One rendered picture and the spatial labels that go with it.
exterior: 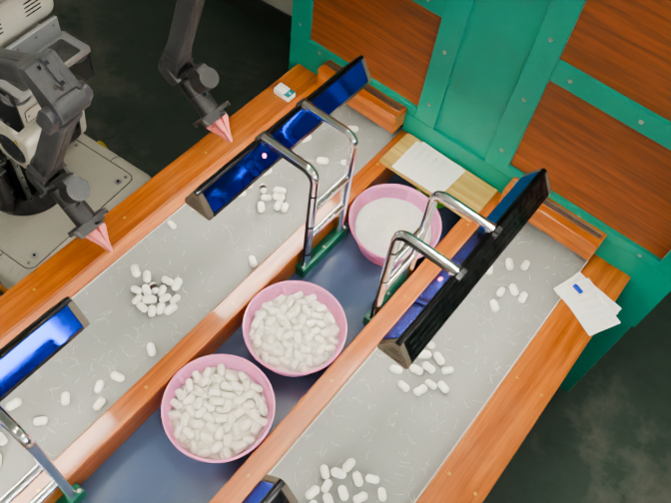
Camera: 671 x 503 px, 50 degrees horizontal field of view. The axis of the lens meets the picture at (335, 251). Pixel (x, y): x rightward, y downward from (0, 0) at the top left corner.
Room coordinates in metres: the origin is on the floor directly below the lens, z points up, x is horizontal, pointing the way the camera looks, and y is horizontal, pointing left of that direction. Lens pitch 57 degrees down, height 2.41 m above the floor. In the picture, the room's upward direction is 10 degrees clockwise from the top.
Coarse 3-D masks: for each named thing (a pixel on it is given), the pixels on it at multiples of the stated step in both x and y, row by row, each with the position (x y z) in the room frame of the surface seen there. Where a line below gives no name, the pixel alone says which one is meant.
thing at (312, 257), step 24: (336, 120) 1.22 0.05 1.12; (264, 144) 1.11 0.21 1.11; (312, 168) 1.06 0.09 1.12; (312, 192) 1.04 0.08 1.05; (336, 192) 1.13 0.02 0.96; (312, 216) 1.04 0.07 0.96; (336, 216) 1.18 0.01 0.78; (312, 240) 1.05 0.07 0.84; (336, 240) 1.15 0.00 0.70; (312, 264) 1.06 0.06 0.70
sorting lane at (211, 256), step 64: (320, 128) 1.53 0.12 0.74; (256, 192) 1.24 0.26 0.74; (320, 192) 1.29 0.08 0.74; (128, 256) 0.96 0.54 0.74; (192, 256) 0.99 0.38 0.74; (256, 256) 1.03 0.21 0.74; (128, 320) 0.77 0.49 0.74; (192, 320) 0.80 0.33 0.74; (64, 384) 0.58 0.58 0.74; (128, 384) 0.61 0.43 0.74; (0, 448) 0.41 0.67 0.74; (64, 448) 0.43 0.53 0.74
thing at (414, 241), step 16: (432, 208) 1.05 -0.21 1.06; (464, 208) 1.02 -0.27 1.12; (480, 224) 0.99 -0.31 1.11; (400, 240) 0.91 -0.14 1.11; (416, 240) 0.91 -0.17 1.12; (400, 256) 0.96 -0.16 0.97; (416, 256) 1.05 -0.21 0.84; (432, 256) 0.88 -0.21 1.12; (384, 272) 0.92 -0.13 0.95; (400, 272) 0.99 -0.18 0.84; (448, 272) 0.85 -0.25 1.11; (464, 272) 0.85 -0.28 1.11; (384, 288) 0.92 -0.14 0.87; (368, 320) 0.91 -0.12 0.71
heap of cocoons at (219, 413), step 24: (192, 384) 0.64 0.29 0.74; (216, 384) 0.65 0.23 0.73; (240, 384) 0.66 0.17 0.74; (192, 408) 0.58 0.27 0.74; (216, 408) 0.59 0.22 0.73; (240, 408) 0.60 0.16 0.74; (264, 408) 0.61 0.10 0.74; (192, 432) 0.52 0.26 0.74; (216, 432) 0.53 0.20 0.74; (240, 432) 0.54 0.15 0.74; (216, 456) 0.48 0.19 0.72
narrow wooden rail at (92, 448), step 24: (384, 168) 1.40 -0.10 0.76; (360, 192) 1.29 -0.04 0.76; (288, 240) 1.08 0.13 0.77; (264, 264) 0.99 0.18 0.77; (288, 264) 1.01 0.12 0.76; (240, 288) 0.91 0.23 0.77; (264, 288) 0.93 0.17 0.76; (216, 312) 0.83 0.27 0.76; (240, 312) 0.84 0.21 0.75; (192, 336) 0.75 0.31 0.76; (216, 336) 0.77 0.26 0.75; (168, 360) 0.68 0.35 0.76; (192, 360) 0.69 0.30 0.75; (144, 384) 0.61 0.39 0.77; (120, 408) 0.54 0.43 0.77; (144, 408) 0.56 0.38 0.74; (96, 432) 0.47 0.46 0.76; (120, 432) 0.49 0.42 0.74; (72, 456) 0.41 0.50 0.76; (96, 456) 0.43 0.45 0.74; (48, 480) 0.35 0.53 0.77; (72, 480) 0.37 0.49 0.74
